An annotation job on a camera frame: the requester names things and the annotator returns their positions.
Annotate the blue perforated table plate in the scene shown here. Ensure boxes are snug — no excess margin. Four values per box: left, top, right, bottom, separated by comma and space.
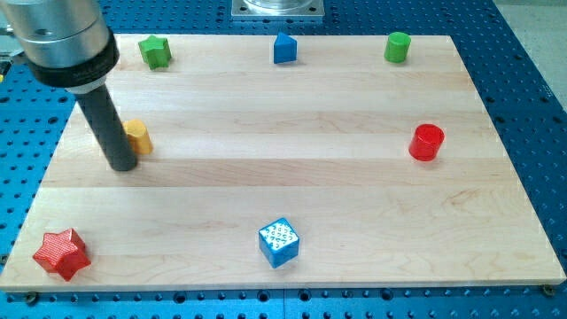
1, 0, 566, 318

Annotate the wooden board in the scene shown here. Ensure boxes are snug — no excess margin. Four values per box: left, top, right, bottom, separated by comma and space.
1, 35, 565, 292

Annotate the green star block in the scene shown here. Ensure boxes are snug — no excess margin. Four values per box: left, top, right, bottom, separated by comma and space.
138, 35, 172, 70

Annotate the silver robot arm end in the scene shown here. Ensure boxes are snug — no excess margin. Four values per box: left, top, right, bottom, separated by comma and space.
1, 0, 120, 94

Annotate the yellow block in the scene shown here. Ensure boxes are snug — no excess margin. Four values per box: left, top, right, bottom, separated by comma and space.
122, 119, 153, 155

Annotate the red star block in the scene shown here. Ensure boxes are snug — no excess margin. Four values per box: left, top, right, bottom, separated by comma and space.
33, 229, 91, 282

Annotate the blue cube block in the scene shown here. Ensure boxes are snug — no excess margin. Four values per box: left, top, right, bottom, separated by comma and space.
258, 218, 300, 268

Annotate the red cylinder block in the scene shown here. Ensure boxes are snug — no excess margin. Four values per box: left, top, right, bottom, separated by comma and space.
408, 123, 445, 161

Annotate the blue triangle block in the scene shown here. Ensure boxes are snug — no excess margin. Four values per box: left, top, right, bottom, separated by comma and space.
273, 32, 298, 64

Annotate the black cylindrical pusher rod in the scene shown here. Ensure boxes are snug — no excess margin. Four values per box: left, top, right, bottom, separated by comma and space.
75, 84, 137, 172

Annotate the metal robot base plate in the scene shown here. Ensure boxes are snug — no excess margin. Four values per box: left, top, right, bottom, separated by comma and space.
231, 0, 325, 19

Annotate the green cylinder block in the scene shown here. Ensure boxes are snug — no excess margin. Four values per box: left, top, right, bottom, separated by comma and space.
384, 32, 411, 63

